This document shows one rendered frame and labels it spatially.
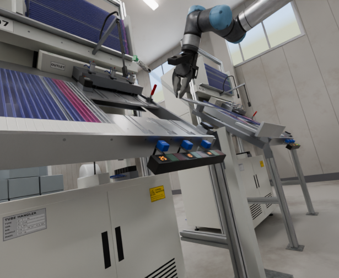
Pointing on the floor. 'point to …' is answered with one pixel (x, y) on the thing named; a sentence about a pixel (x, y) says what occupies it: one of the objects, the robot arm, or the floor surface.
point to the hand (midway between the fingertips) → (177, 95)
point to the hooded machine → (88, 170)
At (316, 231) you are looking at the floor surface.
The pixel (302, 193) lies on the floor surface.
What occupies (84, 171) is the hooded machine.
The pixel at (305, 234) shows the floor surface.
